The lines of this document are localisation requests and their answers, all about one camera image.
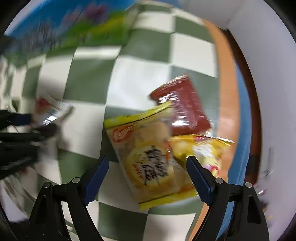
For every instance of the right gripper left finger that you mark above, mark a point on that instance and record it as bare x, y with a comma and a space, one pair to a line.
84, 189

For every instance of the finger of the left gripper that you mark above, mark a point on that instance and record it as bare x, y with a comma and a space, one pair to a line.
42, 133
14, 119

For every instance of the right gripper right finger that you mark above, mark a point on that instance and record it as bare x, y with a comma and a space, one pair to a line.
211, 190

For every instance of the white red small packet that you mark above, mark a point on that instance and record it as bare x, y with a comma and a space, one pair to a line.
49, 110

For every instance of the yellow Guoba snack bag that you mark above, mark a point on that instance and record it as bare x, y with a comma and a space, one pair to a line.
207, 150

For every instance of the yellow potato chips bag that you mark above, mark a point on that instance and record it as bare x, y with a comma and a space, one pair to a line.
142, 143

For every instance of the green white checkered mat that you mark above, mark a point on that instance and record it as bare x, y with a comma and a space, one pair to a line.
106, 81

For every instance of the dark red snack bar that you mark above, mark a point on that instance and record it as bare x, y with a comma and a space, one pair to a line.
188, 113

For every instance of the blue green milk carton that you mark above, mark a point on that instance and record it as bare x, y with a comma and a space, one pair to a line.
56, 26

